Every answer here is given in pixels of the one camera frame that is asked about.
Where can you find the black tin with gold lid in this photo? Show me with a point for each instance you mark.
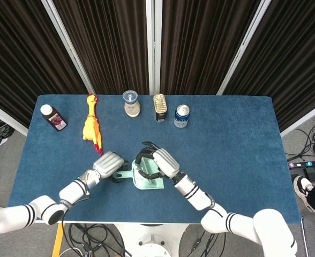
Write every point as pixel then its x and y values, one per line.
pixel 159 104

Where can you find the grape juice bottle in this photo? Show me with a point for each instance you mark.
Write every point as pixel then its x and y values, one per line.
pixel 56 120

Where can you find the white and black sneaker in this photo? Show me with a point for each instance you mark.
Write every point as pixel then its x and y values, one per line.
pixel 302 187

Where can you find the black corrugated partition panel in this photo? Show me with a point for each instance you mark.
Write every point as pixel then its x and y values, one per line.
pixel 18 53
pixel 294 53
pixel 200 45
pixel 106 45

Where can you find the yellow rubber chicken toy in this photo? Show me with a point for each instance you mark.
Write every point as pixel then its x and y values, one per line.
pixel 91 125

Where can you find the yellow floor tape strip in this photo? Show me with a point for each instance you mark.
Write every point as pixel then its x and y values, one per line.
pixel 58 241

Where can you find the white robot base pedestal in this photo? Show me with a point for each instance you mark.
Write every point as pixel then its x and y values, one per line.
pixel 152 241

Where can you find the blue milk drink can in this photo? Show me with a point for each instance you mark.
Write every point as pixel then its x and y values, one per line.
pixel 182 117

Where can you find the beige sauce bottle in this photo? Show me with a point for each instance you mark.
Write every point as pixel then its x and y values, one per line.
pixel 132 108

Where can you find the mint green dustpan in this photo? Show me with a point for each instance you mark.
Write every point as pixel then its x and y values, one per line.
pixel 121 175

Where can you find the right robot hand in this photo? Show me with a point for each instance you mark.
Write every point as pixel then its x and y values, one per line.
pixel 166 163

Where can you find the blue table mat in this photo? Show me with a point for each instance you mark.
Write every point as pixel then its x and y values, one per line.
pixel 240 160

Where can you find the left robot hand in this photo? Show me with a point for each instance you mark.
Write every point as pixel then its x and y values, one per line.
pixel 108 163

